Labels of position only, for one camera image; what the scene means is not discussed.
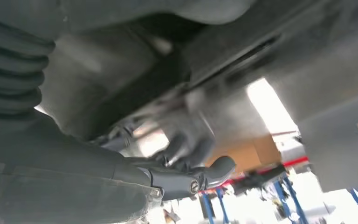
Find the cardboard box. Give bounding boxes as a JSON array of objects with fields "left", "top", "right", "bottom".
[{"left": 205, "top": 134, "right": 282, "bottom": 174}]

